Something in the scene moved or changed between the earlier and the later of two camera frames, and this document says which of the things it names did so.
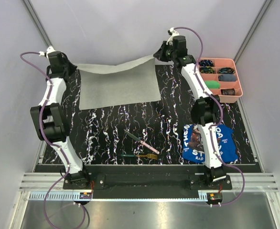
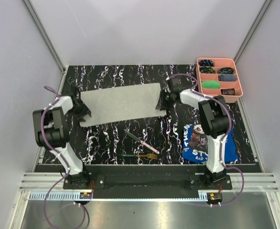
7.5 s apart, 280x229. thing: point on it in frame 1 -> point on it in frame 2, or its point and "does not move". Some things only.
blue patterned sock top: (206, 63) does not move
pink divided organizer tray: (221, 75) does not move
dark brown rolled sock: (231, 91) does not move
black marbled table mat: (145, 134) does not move
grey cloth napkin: (132, 82) -> (121, 103)
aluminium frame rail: (37, 24) does not move
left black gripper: (72, 67) -> (85, 111)
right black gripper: (159, 54) -> (161, 104)
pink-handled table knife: (138, 140) does not move
